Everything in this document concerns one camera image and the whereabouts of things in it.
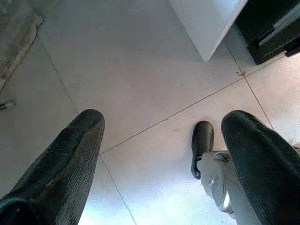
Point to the black robot foot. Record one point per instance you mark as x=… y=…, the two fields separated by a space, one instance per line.
x=202 y=136

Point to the white fridge door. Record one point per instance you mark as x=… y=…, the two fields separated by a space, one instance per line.
x=199 y=23

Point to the small orange floor scrap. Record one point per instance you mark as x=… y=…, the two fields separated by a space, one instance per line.
x=241 y=73

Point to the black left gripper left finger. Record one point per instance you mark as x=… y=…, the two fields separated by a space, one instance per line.
x=51 y=178

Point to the black fridge body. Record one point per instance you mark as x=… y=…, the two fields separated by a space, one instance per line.
x=253 y=25

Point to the silver robot leg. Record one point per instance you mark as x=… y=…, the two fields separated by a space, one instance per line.
x=218 y=185

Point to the grey floor rug, braided edge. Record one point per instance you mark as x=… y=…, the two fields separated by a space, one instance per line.
x=14 y=35

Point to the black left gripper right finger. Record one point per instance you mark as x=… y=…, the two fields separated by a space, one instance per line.
x=264 y=168

